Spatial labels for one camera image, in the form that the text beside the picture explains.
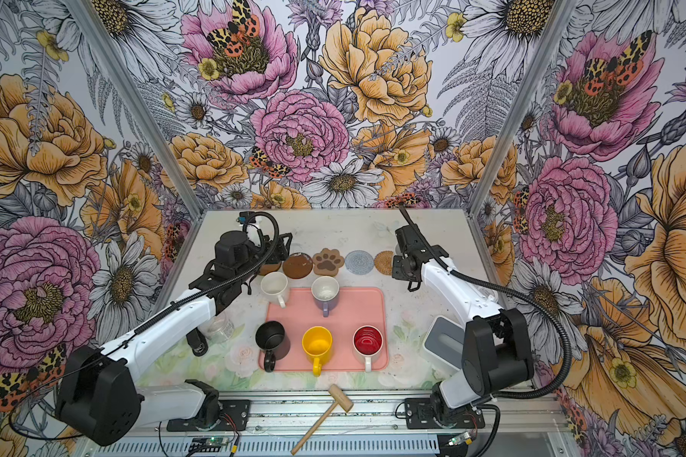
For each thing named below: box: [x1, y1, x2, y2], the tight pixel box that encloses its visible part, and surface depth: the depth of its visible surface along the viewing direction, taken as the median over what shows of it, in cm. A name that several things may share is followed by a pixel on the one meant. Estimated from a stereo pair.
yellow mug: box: [302, 325, 333, 378], surface depth 81 cm
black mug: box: [255, 320, 291, 373], surface depth 81 cm
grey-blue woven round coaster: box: [343, 249, 375, 276], surface depth 107 cm
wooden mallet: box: [290, 383, 355, 457], surface depth 77 cm
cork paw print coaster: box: [312, 247, 345, 278], surface depth 107 cm
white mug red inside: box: [351, 324, 384, 373], surface depth 83 cm
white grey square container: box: [422, 315, 465, 373], surface depth 84 cm
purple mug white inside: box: [310, 275, 341, 318], surface depth 91 cm
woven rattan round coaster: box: [373, 250, 394, 277], surface depth 107 cm
